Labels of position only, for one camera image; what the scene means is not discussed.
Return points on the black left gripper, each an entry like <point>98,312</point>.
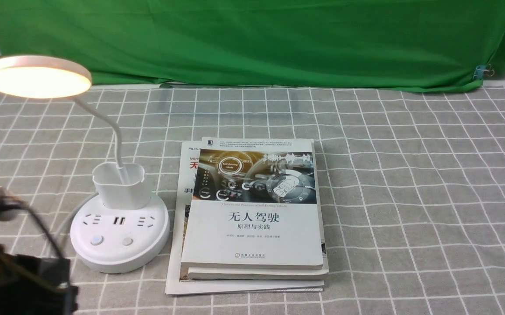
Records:
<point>31,285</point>

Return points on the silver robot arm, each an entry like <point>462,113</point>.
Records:
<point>9,205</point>

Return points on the white desk lamp with sockets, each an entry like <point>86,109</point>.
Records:
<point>125,225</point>

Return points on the bottom white magazine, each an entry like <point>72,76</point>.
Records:
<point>175,285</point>

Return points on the middle white book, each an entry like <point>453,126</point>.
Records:
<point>324,258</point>

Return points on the top self-driving textbook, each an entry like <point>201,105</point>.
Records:
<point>252,210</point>

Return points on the grey checked tablecloth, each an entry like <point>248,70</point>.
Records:
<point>412,193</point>

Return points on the green backdrop cloth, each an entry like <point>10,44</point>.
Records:
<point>406,45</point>

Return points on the blue binder clip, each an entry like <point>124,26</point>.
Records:
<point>482,72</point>

